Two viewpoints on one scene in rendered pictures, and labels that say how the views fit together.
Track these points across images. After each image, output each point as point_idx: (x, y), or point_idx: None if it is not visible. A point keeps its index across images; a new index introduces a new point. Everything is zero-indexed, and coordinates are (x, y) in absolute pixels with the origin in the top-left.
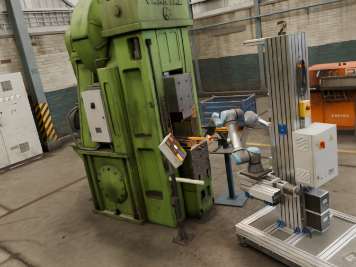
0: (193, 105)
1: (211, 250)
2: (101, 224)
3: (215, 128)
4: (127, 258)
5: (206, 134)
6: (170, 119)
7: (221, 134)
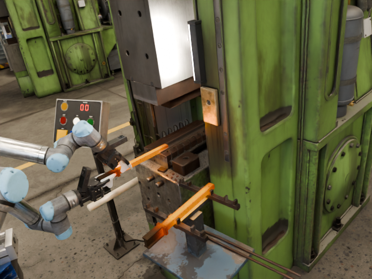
0: (210, 93)
1: (71, 272)
2: None
3: (200, 188)
4: (123, 195)
5: None
6: None
7: (81, 175)
